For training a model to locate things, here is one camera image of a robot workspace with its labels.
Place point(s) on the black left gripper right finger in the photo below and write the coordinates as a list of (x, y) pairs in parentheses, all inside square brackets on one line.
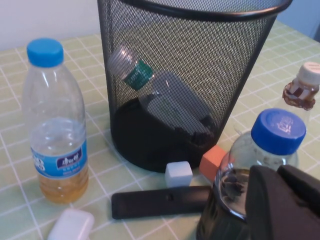
[(305, 187)]

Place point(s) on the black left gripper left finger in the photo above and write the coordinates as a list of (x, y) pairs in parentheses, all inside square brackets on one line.
[(270, 212)]

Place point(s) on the brown-labelled bottle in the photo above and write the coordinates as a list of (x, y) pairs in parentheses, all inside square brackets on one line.
[(308, 72)]

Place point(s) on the clear bottle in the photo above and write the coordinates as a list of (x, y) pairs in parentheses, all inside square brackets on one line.
[(170, 100)]

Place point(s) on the black mesh wastebasket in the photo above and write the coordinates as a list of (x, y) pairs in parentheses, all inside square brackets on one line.
[(200, 62)]

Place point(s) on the blue-capped bottle, dark liquid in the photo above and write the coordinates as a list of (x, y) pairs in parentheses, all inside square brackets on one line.
[(277, 130)]

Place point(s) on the orange cube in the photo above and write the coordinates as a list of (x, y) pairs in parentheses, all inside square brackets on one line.
[(212, 160)]

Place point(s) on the white cube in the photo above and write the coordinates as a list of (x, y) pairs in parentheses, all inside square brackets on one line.
[(178, 173)]

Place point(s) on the flat black remote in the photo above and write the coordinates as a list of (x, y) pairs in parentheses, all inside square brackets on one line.
[(150, 202)]

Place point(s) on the white earbuds case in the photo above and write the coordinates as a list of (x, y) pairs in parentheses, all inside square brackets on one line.
[(72, 225)]

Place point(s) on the light-blue-capped bottle, yellow liquid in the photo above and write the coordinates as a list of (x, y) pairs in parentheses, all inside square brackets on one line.
[(55, 112)]

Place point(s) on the green checked tablecloth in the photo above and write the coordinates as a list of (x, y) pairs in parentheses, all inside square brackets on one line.
[(15, 140)]

